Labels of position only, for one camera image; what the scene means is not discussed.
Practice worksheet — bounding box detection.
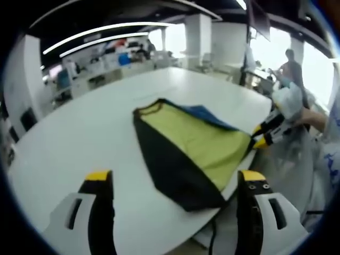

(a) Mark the black cable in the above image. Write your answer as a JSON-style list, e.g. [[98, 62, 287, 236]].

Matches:
[[209, 219, 219, 255]]

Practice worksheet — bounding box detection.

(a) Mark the person's right hand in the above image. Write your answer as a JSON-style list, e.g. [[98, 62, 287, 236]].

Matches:
[[295, 109, 326, 131]]

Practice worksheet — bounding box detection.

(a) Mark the person's white printed shirt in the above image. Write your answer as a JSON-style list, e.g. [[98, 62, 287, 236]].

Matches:
[[310, 100, 340, 232]]

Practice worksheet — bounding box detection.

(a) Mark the dark hanging screen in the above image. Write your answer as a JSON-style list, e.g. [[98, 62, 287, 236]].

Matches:
[[246, 0, 271, 43]]

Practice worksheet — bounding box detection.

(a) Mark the white square pillar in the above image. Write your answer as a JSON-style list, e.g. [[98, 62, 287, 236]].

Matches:
[[4, 34, 45, 133], [184, 13, 213, 70]]

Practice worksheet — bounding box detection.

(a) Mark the white cabinet row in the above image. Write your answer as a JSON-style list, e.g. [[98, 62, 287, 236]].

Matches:
[[50, 57, 171, 107]]

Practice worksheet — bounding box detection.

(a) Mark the yellow blue grey garment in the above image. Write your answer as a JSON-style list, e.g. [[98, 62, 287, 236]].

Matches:
[[132, 98, 257, 213]]

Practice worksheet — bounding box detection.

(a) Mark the blue storage bin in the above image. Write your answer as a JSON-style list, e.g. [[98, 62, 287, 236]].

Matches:
[[118, 52, 131, 66]]

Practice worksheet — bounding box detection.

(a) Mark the metal stand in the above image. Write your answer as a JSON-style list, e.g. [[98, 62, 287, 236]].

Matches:
[[240, 26, 253, 86]]

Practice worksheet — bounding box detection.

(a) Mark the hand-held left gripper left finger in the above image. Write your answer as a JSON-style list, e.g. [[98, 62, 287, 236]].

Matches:
[[41, 169, 116, 255]]

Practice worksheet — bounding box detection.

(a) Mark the ceiling light strip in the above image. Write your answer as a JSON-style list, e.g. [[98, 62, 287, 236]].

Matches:
[[42, 22, 177, 55], [58, 31, 149, 58]]

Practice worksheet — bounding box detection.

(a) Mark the black cabinet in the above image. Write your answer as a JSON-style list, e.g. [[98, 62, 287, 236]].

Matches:
[[20, 106, 38, 131]]

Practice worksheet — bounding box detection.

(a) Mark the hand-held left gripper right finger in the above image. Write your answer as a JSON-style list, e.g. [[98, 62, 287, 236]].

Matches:
[[235, 169, 310, 255]]

